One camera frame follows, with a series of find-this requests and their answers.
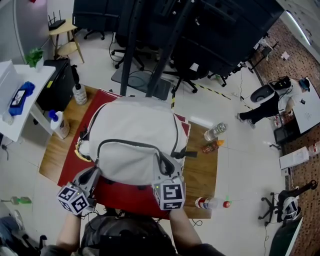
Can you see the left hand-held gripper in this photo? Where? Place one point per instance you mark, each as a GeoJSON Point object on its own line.
{"type": "Point", "coordinates": [75, 200]}

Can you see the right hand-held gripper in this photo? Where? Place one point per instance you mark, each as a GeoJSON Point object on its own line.
{"type": "Point", "coordinates": [172, 195]}

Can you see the white backpack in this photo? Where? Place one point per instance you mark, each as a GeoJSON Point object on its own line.
{"type": "Point", "coordinates": [135, 125]}

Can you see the person's right forearm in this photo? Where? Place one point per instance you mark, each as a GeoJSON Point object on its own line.
{"type": "Point", "coordinates": [185, 232]}

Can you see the person's left forearm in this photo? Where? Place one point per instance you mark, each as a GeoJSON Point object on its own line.
{"type": "Point", "coordinates": [68, 232]}

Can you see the yellow and white plush toy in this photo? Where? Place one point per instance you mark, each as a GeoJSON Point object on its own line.
{"type": "Point", "coordinates": [83, 150]}

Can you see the wooden table with black legs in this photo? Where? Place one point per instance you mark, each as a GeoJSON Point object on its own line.
{"type": "Point", "coordinates": [200, 175]}

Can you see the red table cloth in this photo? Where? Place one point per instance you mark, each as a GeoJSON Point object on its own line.
{"type": "Point", "coordinates": [125, 197]}

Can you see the orange-capped red sauce bottle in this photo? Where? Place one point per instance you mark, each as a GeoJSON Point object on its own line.
{"type": "Point", "coordinates": [211, 147]}

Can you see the red-capped plastic bottle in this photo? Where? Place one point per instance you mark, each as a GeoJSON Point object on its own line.
{"type": "Point", "coordinates": [210, 203]}

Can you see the clear plastic bottle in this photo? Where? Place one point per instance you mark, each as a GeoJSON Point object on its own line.
{"type": "Point", "coordinates": [215, 132]}

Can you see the white pump bottle blue cap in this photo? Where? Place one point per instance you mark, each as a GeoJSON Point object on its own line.
{"type": "Point", "coordinates": [60, 125]}

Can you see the green bottle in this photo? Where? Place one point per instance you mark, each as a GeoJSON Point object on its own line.
{"type": "Point", "coordinates": [25, 200]}

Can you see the person's black-clad torso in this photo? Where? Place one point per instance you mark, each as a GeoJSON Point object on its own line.
{"type": "Point", "coordinates": [125, 237]}

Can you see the black office chair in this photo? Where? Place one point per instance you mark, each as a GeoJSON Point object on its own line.
{"type": "Point", "coordinates": [187, 72]}
{"type": "Point", "coordinates": [130, 55]}
{"type": "Point", "coordinates": [35, 241]}
{"type": "Point", "coordinates": [272, 207]}

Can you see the clear bottle black pump cap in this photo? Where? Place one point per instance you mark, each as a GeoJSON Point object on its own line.
{"type": "Point", "coordinates": [80, 95]}

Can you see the black cabinet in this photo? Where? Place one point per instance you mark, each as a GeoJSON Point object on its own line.
{"type": "Point", "coordinates": [56, 85]}

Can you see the blue cloth with tablet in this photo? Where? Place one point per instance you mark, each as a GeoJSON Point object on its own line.
{"type": "Point", "coordinates": [21, 97]}

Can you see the white desk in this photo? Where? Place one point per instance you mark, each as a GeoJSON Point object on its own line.
{"type": "Point", "coordinates": [37, 82]}

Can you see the white and black oval pack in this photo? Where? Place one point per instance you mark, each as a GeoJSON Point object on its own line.
{"type": "Point", "coordinates": [261, 93]}
{"type": "Point", "coordinates": [290, 208]}

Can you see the black metal cart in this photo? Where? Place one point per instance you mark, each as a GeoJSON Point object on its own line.
{"type": "Point", "coordinates": [285, 135]}

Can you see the white box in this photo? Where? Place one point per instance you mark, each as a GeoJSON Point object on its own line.
{"type": "Point", "coordinates": [295, 158]}

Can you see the green potted plant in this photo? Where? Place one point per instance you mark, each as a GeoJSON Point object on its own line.
{"type": "Point", "coordinates": [35, 57]}

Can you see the dark green board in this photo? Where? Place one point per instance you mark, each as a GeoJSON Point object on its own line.
{"type": "Point", "coordinates": [285, 237]}

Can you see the large black screen on stand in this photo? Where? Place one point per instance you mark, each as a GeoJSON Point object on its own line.
{"type": "Point", "coordinates": [212, 32]}

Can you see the round wooden side table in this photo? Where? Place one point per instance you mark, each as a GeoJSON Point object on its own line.
{"type": "Point", "coordinates": [65, 35]}

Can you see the red-labelled plastic bottle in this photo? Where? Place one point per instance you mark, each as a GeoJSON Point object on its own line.
{"type": "Point", "coordinates": [314, 148]}

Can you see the black router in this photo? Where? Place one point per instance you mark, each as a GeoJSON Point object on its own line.
{"type": "Point", "coordinates": [57, 23]}

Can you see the white paper notice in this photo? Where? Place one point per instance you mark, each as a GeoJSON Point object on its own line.
{"type": "Point", "coordinates": [285, 55]}

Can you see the silver refrigerator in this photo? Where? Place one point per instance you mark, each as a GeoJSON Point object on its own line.
{"type": "Point", "coordinates": [32, 25]}

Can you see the ceiling light bar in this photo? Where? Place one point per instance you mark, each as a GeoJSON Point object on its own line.
{"type": "Point", "coordinates": [298, 26]}

